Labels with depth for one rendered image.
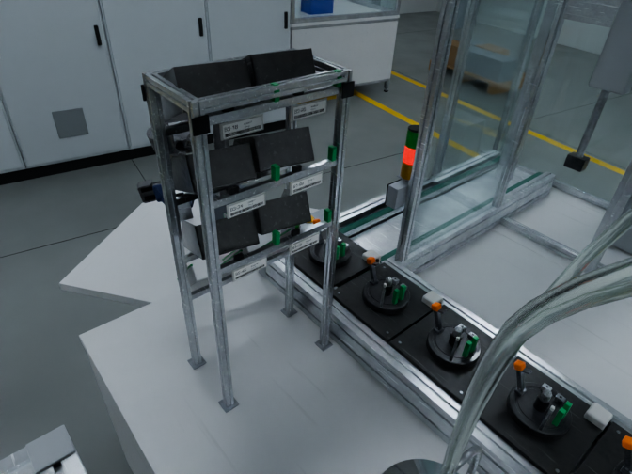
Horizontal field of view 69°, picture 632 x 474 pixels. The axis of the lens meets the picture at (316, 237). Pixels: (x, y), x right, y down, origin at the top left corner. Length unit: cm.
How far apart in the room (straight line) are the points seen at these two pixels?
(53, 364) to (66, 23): 244
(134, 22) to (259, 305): 302
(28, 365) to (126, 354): 136
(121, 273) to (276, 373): 69
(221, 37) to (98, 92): 111
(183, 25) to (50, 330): 257
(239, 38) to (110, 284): 313
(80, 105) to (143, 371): 309
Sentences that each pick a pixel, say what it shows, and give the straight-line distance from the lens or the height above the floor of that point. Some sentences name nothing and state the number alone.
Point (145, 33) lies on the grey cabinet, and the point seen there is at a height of 103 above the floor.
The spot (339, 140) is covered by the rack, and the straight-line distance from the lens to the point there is 100.
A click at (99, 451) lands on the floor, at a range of 234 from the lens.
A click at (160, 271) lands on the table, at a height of 86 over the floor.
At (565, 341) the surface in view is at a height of 86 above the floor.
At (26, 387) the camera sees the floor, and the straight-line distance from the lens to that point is 268.
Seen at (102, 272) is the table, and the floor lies 86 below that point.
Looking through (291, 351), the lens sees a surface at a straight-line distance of 139.
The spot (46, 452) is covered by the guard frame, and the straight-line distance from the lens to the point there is 47.
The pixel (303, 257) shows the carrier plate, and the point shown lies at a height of 97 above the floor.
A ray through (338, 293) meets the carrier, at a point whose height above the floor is 97.
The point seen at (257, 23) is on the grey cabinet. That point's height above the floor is 104.
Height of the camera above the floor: 192
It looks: 36 degrees down
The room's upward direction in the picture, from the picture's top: 3 degrees clockwise
